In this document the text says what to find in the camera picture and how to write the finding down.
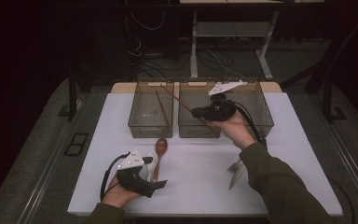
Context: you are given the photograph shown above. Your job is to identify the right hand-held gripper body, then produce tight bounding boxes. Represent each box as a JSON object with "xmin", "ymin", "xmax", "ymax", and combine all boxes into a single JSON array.
[{"xmin": 203, "ymin": 79, "xmax": 244, "ymax": 121}]

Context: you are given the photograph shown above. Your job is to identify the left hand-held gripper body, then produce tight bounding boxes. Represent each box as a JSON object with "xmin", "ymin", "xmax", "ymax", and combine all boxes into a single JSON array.
[{"xmin": 116, "ymin": 148, "xmax": 157, "ymax": 199}]

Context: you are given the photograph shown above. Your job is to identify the smoky clear plastic bin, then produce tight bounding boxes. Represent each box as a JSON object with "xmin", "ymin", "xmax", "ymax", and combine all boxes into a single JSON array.
[
  {"xmin": 222, "ymin": 80, "xmax": 275, "ymax": 138},
  {"xmin": 178, "ymin": 81, "xmax": 224, "ymax": 139},
  {"xmin": 128, "ymin": 81, "xmax": 175, "ymax": 139}
]

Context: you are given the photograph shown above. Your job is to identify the brown wooden spoon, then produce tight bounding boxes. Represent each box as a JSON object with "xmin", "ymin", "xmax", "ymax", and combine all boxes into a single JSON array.
[{"xmin": 152, "ymin": 137, "xmax": 169, "ymax": 183}]

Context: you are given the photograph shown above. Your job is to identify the steel fork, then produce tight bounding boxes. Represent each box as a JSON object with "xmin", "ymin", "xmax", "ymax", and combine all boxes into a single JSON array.
[{"xmin": 227, "ymin": 159, "xmax": 244, "ymax": 174}]

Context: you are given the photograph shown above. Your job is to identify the steel knife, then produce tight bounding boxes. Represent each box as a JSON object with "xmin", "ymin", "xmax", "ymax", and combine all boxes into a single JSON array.
[{"xmin": 228, "ymin": 161, "xmax": 247, "ymax": 190}]

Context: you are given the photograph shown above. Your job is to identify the person's left hand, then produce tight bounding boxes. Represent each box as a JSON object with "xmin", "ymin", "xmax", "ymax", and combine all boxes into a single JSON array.
[{"xmin": 102, "ymin": 175, "xmax": 143, "ymax": 209}]

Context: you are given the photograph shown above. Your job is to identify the person's right hand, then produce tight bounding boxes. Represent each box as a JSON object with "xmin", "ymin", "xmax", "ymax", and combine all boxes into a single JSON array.
[{"xmin": 209, "ymin": 111, "xmax": 257, "ymax": 151}]

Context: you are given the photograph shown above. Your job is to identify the black metal stand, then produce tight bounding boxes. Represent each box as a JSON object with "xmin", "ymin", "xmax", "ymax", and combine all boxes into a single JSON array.
[
  {"xmin": 323, "ymin": 77, "xmax": 349, "ymax": 124},
  {"xmin": 67, "ymin": 66, "xmax": 87, "ymax": 122}
]

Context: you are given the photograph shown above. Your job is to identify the black slanted metal bar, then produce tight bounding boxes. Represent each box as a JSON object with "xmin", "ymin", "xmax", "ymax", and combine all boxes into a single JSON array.
[{"xmin": 280, "ymin": 12, "xmax": 358, "ymax": 94}]

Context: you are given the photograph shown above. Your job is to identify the left hand-held gripper cable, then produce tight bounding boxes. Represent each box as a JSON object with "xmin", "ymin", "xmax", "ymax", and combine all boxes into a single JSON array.
[{"xmin": 100, "ymin": 151, "xmax": 131, "ymax": 202}]

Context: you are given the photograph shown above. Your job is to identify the hand-held gripper cable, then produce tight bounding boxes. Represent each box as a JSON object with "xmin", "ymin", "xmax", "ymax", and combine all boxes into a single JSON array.
[
  {"xmin": 100, "ymin": 151, "xmax": 131, "ymax": 202},
  {"xmin": 225, "ymin": 98, "xmax": 357, "ymax": 224}
]

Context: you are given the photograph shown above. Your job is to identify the right hand-held gripper cable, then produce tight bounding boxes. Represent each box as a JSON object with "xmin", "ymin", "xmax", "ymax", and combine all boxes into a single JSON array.
[{"xmin": 225, "ymin": 98, "xmax": 357, "ymax": 224}]

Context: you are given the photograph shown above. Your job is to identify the white floor cable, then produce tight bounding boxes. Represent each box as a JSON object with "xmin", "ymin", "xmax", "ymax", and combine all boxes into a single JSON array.
[{"xmin": 203, "ymin": 46, "xmax": 248, "ymax": 79}]

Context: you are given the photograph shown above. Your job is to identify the white metal desk frame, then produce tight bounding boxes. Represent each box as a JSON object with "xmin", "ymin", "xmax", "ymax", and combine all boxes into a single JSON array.
[{"xmin": 179, "ymin": 0, "xmax": 325, "ymax": 81}]

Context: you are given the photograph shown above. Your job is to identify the black floor cable bundle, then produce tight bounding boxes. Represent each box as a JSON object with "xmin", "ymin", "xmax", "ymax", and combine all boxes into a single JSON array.
[{"xmin": 124, "ymin": 0, "xmax": 253, "ymax": 80}]

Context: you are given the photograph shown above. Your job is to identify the hanging light cable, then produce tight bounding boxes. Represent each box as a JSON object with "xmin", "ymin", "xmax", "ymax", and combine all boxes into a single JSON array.
[{"xmin": 129, "ymin": 10, "xmax": 166, "ymax": 32}]

